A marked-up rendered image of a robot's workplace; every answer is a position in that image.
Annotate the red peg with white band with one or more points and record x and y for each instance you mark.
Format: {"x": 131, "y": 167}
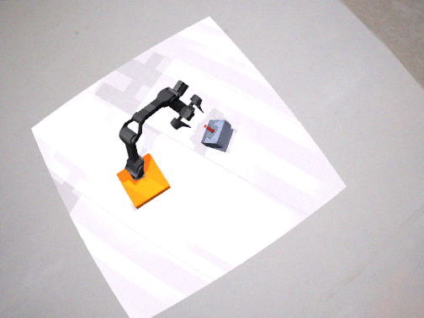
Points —
{"x": 208, "y": 128}

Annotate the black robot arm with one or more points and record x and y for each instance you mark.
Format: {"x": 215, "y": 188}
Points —
{"x": 167, "y": 97}

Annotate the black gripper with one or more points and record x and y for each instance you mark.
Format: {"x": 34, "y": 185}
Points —
{"x": 177, "y": 123}

